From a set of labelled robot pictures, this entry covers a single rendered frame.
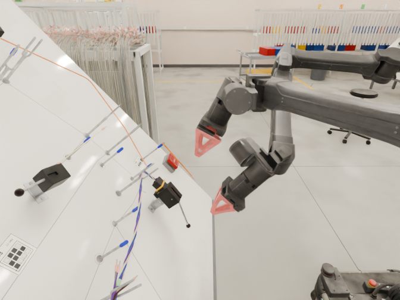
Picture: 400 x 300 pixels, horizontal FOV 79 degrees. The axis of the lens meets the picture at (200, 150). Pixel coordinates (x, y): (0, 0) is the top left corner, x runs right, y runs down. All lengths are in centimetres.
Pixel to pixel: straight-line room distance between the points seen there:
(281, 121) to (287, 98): 22
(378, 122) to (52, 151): 63
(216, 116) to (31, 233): 43
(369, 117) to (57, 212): 58
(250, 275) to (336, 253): 71
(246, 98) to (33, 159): 46
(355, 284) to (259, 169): 131
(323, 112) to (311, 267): 172
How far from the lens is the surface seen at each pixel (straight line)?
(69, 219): 58
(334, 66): 104
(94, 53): 140
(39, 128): 67
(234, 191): 65
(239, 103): 51
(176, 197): 71
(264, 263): 203
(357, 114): 46
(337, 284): 174
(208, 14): 877
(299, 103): 52
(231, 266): 198
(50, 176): 52
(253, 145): 68
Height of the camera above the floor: 160
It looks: 29 degrees down
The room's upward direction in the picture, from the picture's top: straight up
